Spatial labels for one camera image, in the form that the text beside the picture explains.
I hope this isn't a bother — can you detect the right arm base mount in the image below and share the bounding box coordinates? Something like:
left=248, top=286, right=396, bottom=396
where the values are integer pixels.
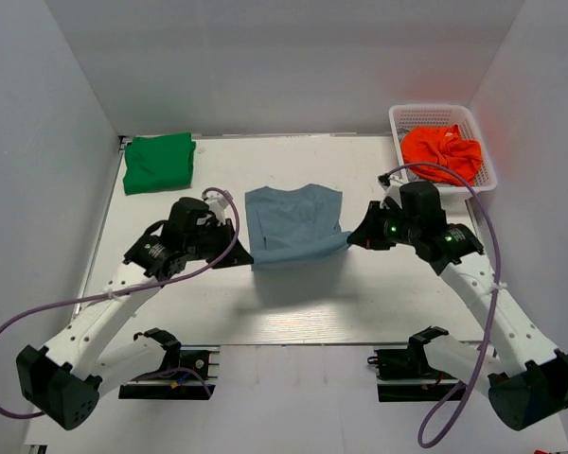
left=366, top=347, right=457, bottom=403

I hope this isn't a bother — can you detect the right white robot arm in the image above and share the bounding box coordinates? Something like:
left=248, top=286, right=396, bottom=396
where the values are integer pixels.
left=347, top=176, right=568, bottom=431

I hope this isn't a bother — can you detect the folded green t-shirt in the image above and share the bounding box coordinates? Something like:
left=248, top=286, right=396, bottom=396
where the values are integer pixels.
left=123, top=132, right=197, bottom=195

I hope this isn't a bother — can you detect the crumpled orange t-shirt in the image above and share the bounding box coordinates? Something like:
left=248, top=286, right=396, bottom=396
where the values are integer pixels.
left=400, top=124, right=483, bottom=183

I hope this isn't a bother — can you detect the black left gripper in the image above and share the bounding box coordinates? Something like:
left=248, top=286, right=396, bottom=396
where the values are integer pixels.
left=185, top=218, right=254, bottom=270

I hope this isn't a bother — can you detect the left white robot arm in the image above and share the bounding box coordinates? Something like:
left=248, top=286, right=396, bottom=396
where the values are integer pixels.
left=16, top=188, right=254, bottom=430

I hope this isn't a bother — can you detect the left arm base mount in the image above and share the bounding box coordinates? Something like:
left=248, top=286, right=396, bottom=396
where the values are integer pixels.
left=118, top=346, right=220, bottom=402

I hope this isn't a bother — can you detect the blue-grey t-shirt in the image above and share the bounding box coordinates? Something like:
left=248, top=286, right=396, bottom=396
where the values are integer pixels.
left=245, top=183, right=350, bottom=271

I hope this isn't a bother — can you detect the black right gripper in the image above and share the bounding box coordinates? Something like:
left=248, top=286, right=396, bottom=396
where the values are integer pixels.
left=348, top=201, right=420, bottom=251

